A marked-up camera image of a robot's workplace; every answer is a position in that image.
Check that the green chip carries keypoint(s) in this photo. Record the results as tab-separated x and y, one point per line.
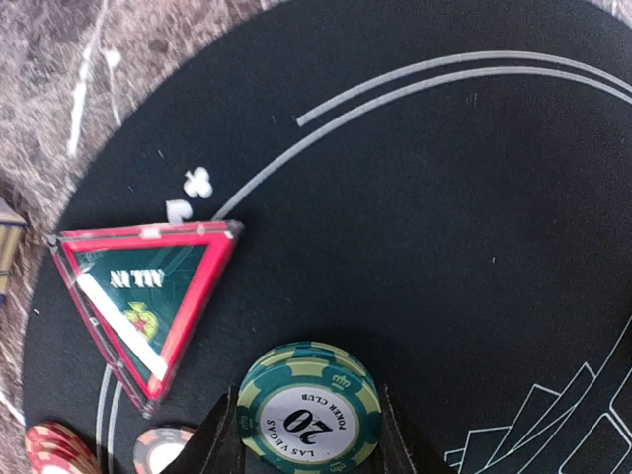
309	407

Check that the red chip stack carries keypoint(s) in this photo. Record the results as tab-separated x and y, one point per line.
53	448

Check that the black red chip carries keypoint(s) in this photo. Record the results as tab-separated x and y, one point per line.
156	448

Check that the red triangle all-in marker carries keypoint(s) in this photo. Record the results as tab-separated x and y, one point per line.
141	291

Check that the round black poker mat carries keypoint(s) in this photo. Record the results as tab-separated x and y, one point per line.
441	188

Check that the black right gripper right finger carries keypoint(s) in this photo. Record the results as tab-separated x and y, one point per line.
403	449

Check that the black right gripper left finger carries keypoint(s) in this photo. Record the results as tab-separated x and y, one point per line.
215	447

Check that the blue backed card deck box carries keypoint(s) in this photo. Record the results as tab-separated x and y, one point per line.
12	228

